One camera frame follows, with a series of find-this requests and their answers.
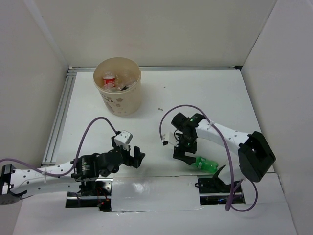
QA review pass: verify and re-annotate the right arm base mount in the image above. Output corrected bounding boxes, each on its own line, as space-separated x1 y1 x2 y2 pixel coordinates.
194 165 246 205

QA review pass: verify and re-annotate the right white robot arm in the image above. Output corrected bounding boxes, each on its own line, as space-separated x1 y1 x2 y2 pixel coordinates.
171 113 276 183

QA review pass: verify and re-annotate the beige round paper bin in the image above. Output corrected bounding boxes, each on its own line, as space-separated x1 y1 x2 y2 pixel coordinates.
93 57 142 117

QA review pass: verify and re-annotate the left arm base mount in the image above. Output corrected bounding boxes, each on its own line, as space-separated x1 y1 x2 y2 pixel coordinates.
65 178 113 212

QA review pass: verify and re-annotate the large red label bottle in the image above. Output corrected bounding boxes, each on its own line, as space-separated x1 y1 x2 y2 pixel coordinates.
102 71 115 90

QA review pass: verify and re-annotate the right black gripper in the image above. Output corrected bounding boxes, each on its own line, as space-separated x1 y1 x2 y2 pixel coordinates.
173 133 198 165

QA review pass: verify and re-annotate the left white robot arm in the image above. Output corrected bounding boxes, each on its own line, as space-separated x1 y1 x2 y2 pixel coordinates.
0 140 145 205

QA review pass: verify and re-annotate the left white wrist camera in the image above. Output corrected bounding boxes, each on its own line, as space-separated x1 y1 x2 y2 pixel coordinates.
114 130 133 151

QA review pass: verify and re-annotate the green plastic bottle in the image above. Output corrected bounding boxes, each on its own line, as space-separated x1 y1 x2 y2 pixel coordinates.
191 156 219 174

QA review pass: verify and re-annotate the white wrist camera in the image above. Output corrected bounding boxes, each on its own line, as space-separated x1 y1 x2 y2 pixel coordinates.
114 130 133 151
161 132 179 147

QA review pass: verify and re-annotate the aluminium frame rail left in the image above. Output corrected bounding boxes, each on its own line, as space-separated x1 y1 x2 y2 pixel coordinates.
41 69 77 166

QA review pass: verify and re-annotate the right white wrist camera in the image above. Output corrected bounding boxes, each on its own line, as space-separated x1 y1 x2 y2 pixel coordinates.
161 132 179 147

